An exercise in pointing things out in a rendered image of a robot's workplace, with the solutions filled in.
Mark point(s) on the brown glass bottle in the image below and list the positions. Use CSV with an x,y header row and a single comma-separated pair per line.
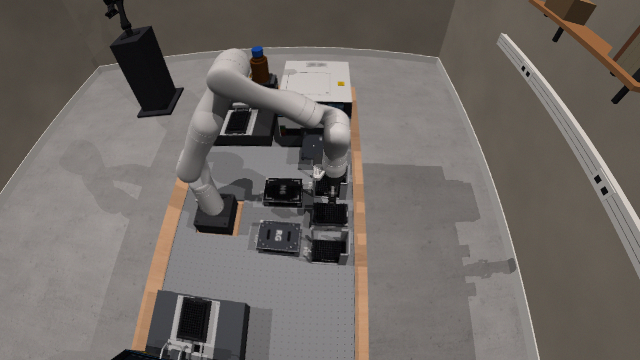
x,y
260,71

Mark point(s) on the blue bottle cap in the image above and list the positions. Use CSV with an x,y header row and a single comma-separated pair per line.
x,y
257,51

